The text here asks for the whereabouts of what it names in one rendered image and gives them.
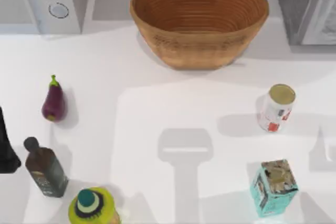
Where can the yellow-green bottle with teal cap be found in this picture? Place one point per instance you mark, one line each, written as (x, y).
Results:
(92, 207)

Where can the microwave knob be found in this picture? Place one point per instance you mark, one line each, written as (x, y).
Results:
(58, 10)

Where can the brown woven basket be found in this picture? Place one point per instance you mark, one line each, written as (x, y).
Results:
(199, 24)

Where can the purple eggplant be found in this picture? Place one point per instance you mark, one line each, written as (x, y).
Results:
(53, 102)

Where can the red and white can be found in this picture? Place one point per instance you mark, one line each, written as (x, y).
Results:
(277, 108)

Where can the teal printed carton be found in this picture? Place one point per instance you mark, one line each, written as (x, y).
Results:
(274, 188)

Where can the dark square bottle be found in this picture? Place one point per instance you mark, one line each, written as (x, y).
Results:
(46, 170)

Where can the pale microwave oven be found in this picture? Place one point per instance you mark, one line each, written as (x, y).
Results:
(21, 3)

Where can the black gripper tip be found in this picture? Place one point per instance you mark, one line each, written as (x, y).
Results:
(5, 148)

